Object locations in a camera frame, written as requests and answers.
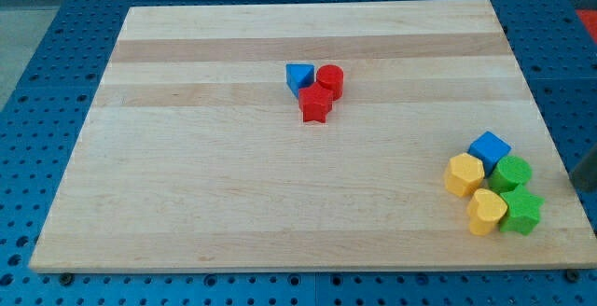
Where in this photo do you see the dark robot arm tip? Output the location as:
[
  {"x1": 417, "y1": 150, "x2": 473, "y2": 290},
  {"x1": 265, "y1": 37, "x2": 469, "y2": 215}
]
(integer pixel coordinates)
[{"x1": 569, "y1": 146, "x2": 597, "y2": 192}]

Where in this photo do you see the red star block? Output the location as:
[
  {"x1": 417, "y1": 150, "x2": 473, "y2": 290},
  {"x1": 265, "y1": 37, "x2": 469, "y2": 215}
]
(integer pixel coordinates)
[{"x1": 298, "y1": 83, "x2": 333, "y2": 123}]

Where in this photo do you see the green star block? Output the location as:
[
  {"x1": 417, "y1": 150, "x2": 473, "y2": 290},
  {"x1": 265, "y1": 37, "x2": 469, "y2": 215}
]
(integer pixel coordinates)
[{"x1": 499, "y1": 185, "x2": 545, "y2": 236}]

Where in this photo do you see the blue triangle block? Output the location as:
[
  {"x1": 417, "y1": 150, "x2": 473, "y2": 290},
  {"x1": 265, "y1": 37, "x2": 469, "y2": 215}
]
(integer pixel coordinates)
[{"x1": 285, "y1": 63, "x2": 314, "y2": 98}]

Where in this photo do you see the red cylinder block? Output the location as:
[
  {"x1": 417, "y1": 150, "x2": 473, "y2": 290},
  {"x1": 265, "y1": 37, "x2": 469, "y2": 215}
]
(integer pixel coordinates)
[{"x1": 315, "y1": 64, "x2": 344, "y2": 100}]

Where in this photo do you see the yellow hexagon block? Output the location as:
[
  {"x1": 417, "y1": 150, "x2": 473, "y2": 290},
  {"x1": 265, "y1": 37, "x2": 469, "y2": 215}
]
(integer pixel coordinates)
[{"x1": 443, "y1": 153, "x2": 485, "y2": 197}]

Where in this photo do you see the blue cube block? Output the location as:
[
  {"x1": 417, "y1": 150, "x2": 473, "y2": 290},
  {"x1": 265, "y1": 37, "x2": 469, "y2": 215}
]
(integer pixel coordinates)
[{"x1": 467, "y1": 131, "x2": 511, "y2": 177}]

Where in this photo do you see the yellow heart block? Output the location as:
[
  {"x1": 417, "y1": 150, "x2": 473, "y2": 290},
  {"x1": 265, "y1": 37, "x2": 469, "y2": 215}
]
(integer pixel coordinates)
[{"x1": 466, "y1": 188, "x2": 507, "y2": 236}]

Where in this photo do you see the green cylinder block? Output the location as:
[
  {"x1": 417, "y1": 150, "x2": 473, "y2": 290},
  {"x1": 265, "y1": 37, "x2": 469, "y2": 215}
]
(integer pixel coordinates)
[{"x1": 488, "y1": 156, "x2": 533, "y2": 193}]

